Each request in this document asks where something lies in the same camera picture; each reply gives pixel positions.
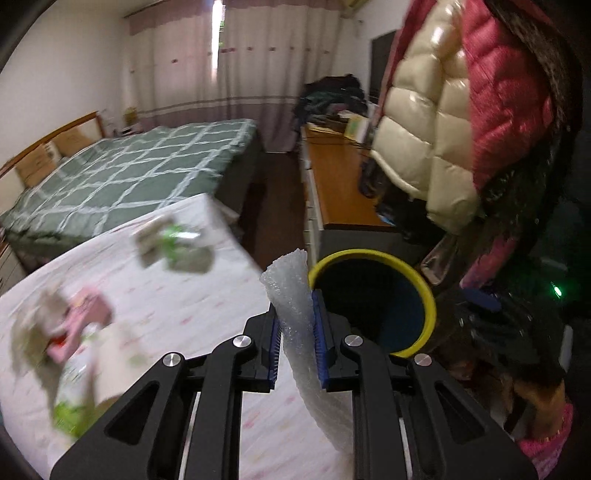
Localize red puffer jacket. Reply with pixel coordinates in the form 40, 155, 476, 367
382, 0, 555, 190

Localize white plastic bottle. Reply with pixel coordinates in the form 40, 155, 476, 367
132, 215, 174, 267

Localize green plastic snack bag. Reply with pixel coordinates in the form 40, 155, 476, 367
52, 323, 101, 439

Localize wooden headboard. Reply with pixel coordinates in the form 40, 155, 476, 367
0, 111, 106, 178

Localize brown pillow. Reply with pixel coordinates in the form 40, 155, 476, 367
52, 127, 95, 157
15, 144, 57, 188

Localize wicker basket on bedside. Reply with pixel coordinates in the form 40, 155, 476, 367
123, 107, 138, 127

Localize white foam wrap sheet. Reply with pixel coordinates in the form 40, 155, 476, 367
260, 249, 353, 455

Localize cream puffer jacket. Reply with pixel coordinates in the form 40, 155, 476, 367
372, 1, 480, 234

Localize yellow rimmed trash bin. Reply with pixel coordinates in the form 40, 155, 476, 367
308, 249, 437, 358

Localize green plaid bed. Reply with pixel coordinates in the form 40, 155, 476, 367
1, 119, 263, 260

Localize green clear jar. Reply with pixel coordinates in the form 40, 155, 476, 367
158, 224, 214, 273

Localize black television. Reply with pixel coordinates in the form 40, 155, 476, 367
369, 30, 397, 104

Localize right brown pillow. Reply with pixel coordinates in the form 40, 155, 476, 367
52, 127, 95, 157

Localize wooden low cabinet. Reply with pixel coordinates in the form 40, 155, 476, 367
300, 124, 405, 266

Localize pink striped curtains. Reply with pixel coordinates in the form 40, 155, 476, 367
124, 1, 342, 152

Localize clothes pile by curtain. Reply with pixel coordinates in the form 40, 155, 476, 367
293, 74, 368, 128

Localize pink strawberry milk carton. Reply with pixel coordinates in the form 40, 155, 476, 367
46, 288, 112, 365

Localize left brown pillow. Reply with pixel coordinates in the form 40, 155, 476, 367
15, 144, 57, 188

